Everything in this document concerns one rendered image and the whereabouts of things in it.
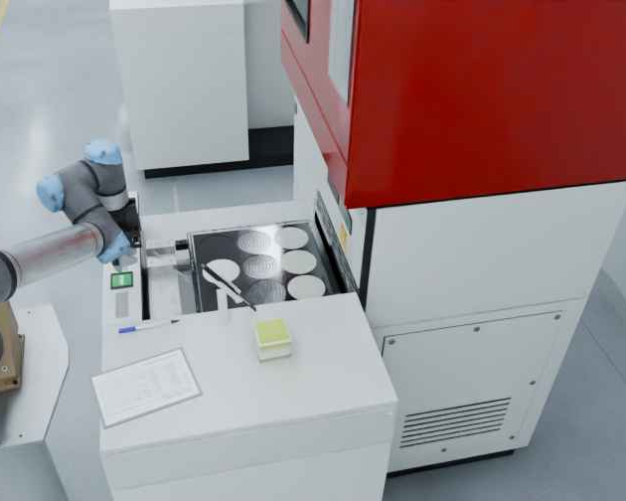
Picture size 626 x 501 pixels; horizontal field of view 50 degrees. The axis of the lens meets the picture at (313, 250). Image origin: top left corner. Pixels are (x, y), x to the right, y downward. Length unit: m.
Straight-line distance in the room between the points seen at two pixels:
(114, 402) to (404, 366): 0.86
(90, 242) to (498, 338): 1.18
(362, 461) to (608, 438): 1.41
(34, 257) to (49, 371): 0.57
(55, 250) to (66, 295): 1.91
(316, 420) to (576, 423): 1.56
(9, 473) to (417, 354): 1.15
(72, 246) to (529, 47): 0.98
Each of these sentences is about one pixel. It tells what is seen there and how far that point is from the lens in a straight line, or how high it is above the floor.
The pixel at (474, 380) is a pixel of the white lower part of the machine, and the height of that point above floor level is 0.52.
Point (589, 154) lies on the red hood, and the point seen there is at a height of 1.31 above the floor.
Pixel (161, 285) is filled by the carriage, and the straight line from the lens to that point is 1.85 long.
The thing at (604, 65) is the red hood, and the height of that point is 1.53.
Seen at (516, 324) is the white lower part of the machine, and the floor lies 0.75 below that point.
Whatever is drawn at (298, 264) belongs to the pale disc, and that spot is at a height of 0.90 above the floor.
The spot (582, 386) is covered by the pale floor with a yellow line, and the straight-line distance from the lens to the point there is 2.96.
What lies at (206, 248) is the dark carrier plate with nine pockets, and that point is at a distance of 1.92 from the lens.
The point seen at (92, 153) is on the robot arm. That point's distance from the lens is 1.51.
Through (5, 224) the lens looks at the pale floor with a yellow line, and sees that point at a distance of 3.74.
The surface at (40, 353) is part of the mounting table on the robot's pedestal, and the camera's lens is 1.84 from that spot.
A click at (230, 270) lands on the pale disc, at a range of 1.84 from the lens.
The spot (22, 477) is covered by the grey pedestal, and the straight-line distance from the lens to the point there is 2.04.
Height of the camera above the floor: 2.12
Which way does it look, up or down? 40 degrees down
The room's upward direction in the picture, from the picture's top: 2 degrees clockwise
